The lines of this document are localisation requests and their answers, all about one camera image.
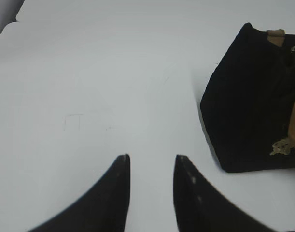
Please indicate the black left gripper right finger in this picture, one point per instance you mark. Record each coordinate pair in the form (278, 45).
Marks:
(199, 207)

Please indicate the black canvas tote bag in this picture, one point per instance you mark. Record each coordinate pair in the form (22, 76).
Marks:
(248, 101)

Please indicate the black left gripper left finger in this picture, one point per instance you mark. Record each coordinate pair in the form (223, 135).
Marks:
(103, 208)

